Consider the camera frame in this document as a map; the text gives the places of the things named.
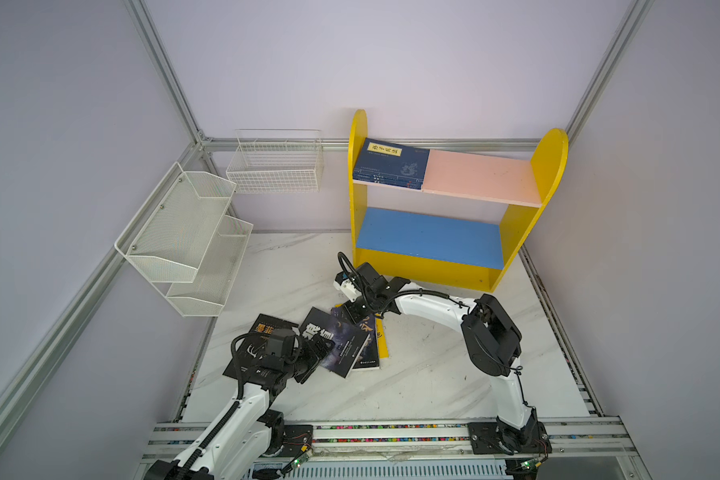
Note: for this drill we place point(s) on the black wolf cover book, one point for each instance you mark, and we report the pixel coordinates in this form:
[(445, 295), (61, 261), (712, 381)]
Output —
[(344, 340)]

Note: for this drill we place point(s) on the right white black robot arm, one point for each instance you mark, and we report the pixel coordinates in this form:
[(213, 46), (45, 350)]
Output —
[(492, 340)]

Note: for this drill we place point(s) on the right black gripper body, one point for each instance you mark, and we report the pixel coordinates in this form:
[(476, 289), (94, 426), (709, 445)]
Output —
[(369, 299)]

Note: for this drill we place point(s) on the dark blue yellow-edged book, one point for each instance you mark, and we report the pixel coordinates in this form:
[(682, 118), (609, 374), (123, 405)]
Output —
[(369, 357)]

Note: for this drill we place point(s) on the navy blue book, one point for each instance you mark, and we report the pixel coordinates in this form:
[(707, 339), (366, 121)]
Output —
[(391, 164)]

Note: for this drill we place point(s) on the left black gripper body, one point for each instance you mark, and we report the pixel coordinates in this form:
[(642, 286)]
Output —
[(297, 365)]

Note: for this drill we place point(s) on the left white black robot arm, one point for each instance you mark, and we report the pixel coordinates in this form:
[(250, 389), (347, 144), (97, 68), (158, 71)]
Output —
[(234, 426)]

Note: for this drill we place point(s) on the yellow children's book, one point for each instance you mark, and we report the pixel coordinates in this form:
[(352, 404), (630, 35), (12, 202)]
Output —
[(381, 339)]

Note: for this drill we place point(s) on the black antler cover book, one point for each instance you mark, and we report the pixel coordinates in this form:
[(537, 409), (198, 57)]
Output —
[(248, 350)]

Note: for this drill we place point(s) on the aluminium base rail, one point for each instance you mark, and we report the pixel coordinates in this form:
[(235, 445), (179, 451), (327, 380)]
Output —
[(443, 449)]

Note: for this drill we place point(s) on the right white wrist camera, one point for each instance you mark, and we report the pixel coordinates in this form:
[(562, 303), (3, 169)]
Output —
[(344, 284)]

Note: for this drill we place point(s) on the yellow pink blue bookshelf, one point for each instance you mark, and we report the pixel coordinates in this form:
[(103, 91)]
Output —
[(466, 223)]

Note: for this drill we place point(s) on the white wire basket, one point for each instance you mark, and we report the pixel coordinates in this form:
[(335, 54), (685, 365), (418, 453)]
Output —
[(275, 161)]

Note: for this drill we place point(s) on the white mesh tiered rack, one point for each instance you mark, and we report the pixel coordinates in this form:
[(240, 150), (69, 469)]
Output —
[(185, 242)]

